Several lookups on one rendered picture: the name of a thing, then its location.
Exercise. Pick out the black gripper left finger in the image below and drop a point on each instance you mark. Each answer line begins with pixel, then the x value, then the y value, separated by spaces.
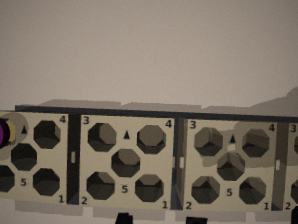
pixel 124 218

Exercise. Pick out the beige bucket adapter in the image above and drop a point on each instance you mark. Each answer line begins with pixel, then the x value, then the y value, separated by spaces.
pixel 35 178
pixel 197 162
pixel 285 189
pixel 142 178

